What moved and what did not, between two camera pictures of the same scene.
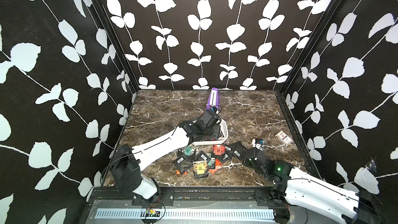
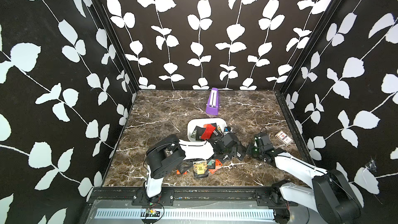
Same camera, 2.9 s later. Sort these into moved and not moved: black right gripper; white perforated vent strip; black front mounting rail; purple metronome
Moved: black right gripper
Not moved: black front mounting rail; purple metronome; white perforated vent strip
